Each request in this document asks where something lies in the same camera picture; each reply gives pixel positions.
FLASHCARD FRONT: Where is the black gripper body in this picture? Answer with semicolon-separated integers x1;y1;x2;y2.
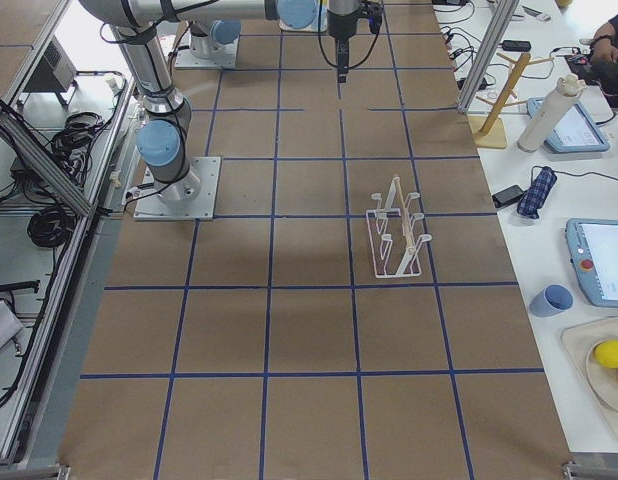
327;9;357;73

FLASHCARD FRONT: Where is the wooden mug tree stand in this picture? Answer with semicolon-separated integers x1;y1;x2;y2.
468;52;553;149

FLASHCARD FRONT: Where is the blue plaid folded umbrella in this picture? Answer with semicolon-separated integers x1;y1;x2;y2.
516;167;557;220

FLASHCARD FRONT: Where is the far teach pendant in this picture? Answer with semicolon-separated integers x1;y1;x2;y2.
544;102;610;154

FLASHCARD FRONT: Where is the teach pendant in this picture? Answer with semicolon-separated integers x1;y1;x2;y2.
565;218;618;308
544;102;610;154

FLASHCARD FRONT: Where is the blue grey mug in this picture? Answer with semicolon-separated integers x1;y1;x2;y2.
529;284;573;318

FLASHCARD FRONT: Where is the near teach pendant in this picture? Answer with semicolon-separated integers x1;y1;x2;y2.
565;218;618;308

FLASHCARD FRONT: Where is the yellow lemon toy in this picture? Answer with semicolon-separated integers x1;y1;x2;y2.
593;339;618;369

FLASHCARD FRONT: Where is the beige plate tray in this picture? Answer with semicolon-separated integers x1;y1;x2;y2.
561;317;618;440

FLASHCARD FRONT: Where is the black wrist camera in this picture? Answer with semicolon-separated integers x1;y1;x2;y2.
363;0;383;35

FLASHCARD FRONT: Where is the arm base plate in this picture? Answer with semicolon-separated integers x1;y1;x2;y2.
175;34;239;70
133;156;221;221

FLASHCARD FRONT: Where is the aluminium frame post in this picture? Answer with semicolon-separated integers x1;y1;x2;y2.
457;0;519;114

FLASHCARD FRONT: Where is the white wire cup rack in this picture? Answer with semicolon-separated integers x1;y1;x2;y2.
365;175;432;279

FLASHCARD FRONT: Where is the black cable bundle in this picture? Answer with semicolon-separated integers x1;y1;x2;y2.
27;205;75;249

